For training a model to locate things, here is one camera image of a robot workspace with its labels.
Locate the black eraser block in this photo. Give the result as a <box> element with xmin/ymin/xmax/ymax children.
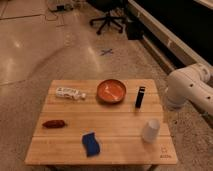
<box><xmin>135</xmin><ymin>86</ymin><xmax>145</xmax><ymax>108</ymax></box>

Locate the dark red chili pepper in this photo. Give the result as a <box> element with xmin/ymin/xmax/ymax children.
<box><xmin>42</xmin><ymin>120</ymin><xmax>66</xmax><ymax>129</ymax></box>

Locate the black office chair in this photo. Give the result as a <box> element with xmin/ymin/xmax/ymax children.
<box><xmin>86</xmin><ymin>0</ymin><xmax>126</xmax><ymax>35</ymax></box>

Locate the orange bowl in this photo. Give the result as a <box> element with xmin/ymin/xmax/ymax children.
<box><xmin>97</xmin><ymin>79</ymin><xmax>126</xmax><ymax>104</ymax></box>

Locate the clear plastic bottle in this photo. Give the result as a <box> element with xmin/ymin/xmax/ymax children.
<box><xmin>55</xmin><ymin>87</ymin><xmax>86</xmax><ymax>100</ymax></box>

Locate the black box on floor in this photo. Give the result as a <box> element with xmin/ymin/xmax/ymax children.
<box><xmin>125</xmin><ymin>22</ymin><xmax>144</xmax><ymax>40</ymax></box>

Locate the blue sponge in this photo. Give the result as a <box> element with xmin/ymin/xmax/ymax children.
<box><xmin>82</xmin><ymin>132</ymin><xmax>100</xmax><ymax>157</ymax></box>

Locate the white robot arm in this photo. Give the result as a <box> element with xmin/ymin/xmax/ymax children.
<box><xmin>164</xmin><ymin>63</ymin><xmax>213</xmax><ymax>116</ymax></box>

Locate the wooden table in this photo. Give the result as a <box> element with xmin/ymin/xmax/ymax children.
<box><xmin>25</xmin><ymin>79</ymin><xmax>178</xmax><ymax>166</ymax></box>

